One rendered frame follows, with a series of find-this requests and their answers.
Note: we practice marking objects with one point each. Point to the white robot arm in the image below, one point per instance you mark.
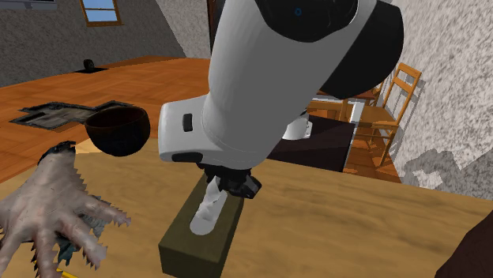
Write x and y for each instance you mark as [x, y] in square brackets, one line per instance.
[246, 77]

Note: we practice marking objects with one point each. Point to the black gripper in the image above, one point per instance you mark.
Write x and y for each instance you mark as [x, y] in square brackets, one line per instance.
[235, 181]

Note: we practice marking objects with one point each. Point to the wooden chair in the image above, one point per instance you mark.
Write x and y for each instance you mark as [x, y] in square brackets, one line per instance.
[379, 121]

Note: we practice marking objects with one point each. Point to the dark robot stand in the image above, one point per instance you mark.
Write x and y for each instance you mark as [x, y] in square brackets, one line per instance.
[319, 146]

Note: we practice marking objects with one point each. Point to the wooden dining table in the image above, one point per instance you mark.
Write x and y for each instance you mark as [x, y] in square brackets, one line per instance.
[327, 104]

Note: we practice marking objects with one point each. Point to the pale severed hand figure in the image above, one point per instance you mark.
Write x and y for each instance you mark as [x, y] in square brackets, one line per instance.
[50, 192]

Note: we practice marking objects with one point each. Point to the olive tissue box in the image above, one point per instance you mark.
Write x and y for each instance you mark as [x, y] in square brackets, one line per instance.
[192, 250]

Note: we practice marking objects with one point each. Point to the wood framed window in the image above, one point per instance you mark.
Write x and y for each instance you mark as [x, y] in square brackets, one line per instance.
[99, 11]

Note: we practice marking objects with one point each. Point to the small black round object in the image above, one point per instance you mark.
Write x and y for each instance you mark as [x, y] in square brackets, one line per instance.
[89, 64]

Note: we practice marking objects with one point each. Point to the dark brown block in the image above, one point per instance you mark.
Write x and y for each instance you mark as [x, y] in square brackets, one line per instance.
[471, 256]

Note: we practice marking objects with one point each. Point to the dark brown bowl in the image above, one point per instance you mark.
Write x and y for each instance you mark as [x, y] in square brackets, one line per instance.
[117, 131]

